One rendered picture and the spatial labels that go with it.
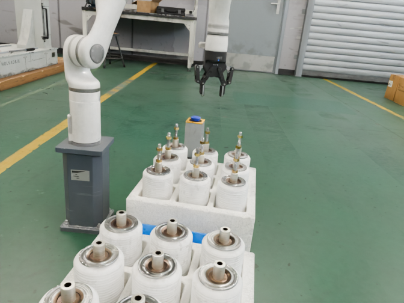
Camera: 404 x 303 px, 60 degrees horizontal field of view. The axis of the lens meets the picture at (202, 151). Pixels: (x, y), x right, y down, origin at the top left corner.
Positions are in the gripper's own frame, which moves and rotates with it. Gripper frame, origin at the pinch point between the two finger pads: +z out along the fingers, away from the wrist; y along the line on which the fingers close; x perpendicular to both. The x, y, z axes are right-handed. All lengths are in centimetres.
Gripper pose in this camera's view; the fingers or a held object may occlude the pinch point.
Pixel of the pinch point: (211, 92)
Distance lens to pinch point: 123.5
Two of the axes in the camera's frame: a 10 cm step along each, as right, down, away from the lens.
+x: -2.6, -3.6, 9.0
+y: 9.6, -0.1, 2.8
